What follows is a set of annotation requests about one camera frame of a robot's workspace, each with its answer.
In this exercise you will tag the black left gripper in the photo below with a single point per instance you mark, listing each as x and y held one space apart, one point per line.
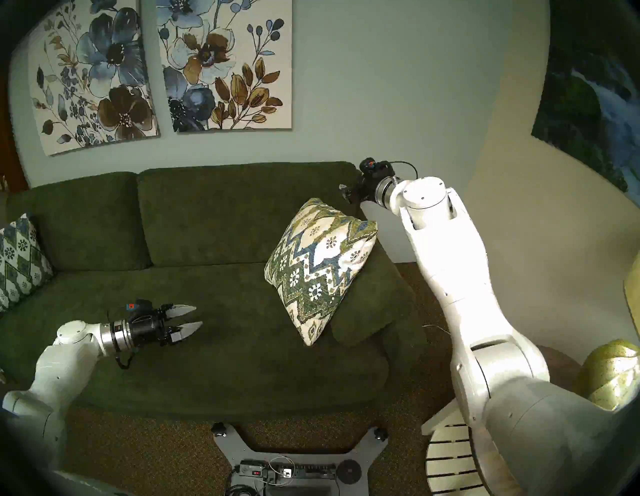
147 330

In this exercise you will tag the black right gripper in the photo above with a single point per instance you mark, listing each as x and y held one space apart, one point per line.
367 187

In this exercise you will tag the green white patterned throw pillow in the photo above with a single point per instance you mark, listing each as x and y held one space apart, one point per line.
320 265

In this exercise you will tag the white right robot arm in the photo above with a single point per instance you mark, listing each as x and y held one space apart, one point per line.
460 290

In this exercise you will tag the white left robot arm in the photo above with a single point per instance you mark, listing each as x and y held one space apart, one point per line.
55 370

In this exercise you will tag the dark green fabric sofa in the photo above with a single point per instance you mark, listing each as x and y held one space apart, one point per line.
200 225

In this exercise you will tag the blue white patterned throw pillow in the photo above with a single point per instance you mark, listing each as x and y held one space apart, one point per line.
20 260

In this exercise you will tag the black base caster wheel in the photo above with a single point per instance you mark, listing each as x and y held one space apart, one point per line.
218 429
382 434

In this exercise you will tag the brown leaves flower canvas painting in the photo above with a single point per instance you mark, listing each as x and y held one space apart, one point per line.
225 65

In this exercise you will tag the black power strip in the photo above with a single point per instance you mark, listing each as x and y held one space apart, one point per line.
315 471

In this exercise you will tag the black round base disc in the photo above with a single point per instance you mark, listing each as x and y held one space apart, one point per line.
349 471

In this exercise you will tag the blue flower canvas painting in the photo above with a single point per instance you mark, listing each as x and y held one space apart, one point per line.
100 75

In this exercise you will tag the round wooden side table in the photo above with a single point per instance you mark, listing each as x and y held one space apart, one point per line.
562 365

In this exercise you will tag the white slatted stool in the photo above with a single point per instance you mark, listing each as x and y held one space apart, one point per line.
450 460

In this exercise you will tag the pale yellow lampshade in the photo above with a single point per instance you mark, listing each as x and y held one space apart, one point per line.
634 300

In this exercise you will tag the yellow-green speckled lamp base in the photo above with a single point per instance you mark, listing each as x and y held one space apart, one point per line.
612 375

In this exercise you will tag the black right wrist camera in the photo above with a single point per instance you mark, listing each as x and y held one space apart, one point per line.
372 166

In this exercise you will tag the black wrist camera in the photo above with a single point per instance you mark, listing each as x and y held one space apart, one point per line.
139 306
372 166

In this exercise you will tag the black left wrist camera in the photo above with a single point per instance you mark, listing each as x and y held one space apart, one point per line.
139 306

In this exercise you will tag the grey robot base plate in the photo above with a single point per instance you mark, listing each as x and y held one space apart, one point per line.
310 452

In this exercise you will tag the dark wooden door frame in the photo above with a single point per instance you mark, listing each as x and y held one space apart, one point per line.
11 160

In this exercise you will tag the waterfall landscape wall poster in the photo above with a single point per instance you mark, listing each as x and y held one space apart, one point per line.
585 100

